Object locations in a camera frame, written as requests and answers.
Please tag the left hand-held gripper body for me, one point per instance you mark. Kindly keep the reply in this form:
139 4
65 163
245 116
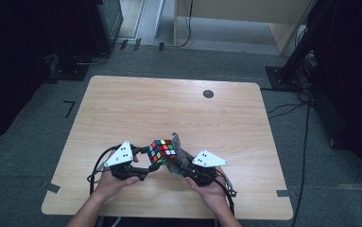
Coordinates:
120 157

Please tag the black floor base plate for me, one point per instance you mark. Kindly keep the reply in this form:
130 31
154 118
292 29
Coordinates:
68 71

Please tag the black tape strip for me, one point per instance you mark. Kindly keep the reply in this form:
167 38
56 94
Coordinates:
137 44
161 46
124 44

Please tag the grey tape piece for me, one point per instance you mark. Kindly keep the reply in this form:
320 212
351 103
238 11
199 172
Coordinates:
53 188
283 193

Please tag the grey knit cloth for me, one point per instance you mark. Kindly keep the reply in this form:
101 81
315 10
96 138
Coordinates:
181 154

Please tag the light wooden cabinet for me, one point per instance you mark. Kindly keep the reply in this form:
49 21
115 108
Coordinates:
241 11

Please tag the person's right hand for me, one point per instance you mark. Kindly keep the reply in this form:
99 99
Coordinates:
211 194

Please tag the multicoloured puzzle cube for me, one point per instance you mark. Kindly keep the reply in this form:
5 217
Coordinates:
161 152

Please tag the dark round table grommet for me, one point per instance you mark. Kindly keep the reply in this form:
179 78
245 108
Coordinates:
208 94

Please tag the black metal stand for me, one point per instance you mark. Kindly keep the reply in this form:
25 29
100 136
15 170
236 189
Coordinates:
290 67

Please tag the black cabinet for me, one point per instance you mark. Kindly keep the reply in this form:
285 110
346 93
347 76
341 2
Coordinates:
104 25

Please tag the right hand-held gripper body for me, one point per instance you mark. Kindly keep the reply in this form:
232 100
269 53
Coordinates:
205 171

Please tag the person's left hand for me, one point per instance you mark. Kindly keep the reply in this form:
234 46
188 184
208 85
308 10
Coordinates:
112 186

